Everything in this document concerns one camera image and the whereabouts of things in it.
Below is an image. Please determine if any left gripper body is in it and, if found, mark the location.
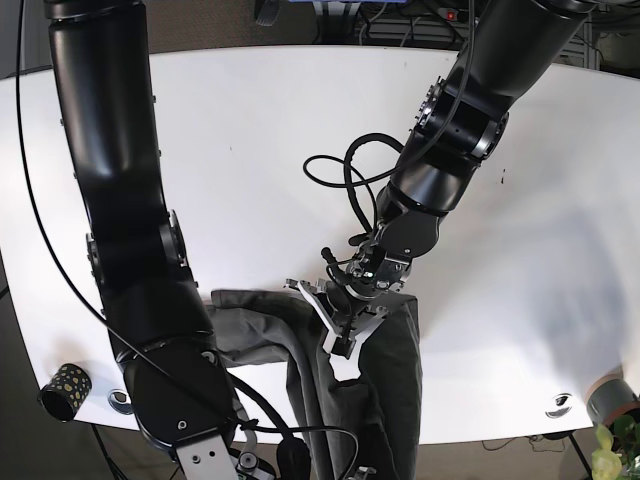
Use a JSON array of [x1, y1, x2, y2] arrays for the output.
[[285, 248, 412, 359]]

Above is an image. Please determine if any dark grey T-shirt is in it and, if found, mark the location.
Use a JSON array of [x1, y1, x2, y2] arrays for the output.
[[206, 290, 422, 479]]

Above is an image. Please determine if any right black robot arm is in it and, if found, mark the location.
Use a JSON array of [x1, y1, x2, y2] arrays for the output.
[[45, 1, 241, 455]]

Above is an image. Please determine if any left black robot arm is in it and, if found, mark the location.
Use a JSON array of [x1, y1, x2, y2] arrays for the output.
[[294, 0, 595, 358]]

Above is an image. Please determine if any right metal table grommet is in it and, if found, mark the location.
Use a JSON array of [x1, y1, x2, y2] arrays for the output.
[[544, 392, 574, 419]]

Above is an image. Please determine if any metal table grommet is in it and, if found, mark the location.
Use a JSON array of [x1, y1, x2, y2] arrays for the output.
[[544, 392, 574, 419], [107, 389, 133, 416]]

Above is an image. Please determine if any left metal table grommet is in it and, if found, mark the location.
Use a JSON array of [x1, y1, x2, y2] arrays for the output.
[[107, 389, 133, 416]]

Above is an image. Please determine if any grey plant pot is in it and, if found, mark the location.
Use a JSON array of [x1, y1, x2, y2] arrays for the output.
[[586, 375, 639, 427]]

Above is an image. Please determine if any black floral cup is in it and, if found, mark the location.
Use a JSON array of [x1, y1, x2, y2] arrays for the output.
[[38, 363, 92, 422]]

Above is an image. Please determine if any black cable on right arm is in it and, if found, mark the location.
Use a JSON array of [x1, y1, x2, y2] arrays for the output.
[[14, 0, 111, 331]]

